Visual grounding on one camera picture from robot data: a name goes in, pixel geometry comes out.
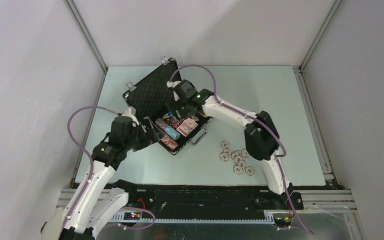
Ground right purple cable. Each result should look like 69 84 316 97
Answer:
169 64 314 234

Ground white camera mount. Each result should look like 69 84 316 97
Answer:
166 81 181 101
119 106 140 125

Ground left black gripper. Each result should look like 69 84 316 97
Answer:
123 116 164 152

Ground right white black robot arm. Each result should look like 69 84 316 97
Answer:
166 80 291 209

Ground red white chip row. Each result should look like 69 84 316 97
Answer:
160 135 178 152

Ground light blue chip stack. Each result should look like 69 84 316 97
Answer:
164 125 181 140

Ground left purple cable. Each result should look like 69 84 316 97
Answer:
59 105 156 234

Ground red dice in case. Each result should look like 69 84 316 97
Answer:
168 117 184 129

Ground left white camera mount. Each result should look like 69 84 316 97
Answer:
119 106 140 125

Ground white red chip stack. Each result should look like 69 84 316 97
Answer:
219 140 255 176

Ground black poker set case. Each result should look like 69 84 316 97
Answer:
123 58 211 155

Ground red playing card deck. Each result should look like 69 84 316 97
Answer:
176 118 198 137

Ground purple cable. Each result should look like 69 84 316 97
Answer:
59 105 156 234
169 64 314 234

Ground purple grey chip stack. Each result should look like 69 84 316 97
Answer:
155 118 170 131

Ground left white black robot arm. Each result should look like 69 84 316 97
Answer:
40 115 163 240

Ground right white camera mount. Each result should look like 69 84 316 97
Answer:
166 81 181 101

